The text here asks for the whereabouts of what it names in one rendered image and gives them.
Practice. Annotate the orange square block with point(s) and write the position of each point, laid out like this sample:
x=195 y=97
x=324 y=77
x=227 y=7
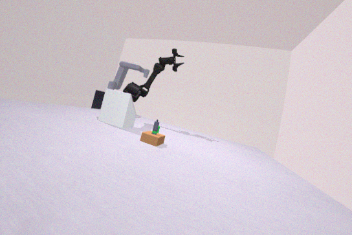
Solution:
x=151 y=139

